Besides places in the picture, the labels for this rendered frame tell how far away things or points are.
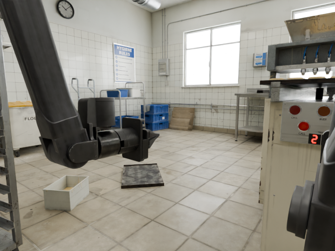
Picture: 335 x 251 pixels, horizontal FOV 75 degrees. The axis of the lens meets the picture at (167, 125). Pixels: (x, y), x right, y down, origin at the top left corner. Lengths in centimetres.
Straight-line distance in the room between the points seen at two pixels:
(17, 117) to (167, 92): 355
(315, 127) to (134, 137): 60
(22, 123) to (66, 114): 320
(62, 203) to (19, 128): 191
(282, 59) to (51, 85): 150
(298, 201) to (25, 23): 41
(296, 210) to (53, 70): 37
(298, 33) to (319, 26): 11
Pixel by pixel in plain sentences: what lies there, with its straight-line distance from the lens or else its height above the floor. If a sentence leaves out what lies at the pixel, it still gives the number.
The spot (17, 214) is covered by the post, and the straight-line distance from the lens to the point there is 136.
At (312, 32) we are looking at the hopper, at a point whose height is 123.
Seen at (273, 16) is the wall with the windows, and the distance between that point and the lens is 498.
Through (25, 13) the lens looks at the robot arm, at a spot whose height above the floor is 98.
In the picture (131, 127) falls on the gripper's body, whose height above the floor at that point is 79.
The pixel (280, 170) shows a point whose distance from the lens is 93.
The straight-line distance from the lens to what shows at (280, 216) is 100.
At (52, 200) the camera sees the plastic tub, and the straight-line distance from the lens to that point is 193.
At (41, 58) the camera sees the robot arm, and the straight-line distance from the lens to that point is 41.
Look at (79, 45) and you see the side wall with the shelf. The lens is 483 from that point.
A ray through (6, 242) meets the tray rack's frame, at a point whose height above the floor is 15.
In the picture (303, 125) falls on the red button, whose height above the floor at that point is 76.
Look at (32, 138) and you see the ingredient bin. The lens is 367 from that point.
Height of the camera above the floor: 87
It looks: 8 degrees down
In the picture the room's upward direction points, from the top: straight up
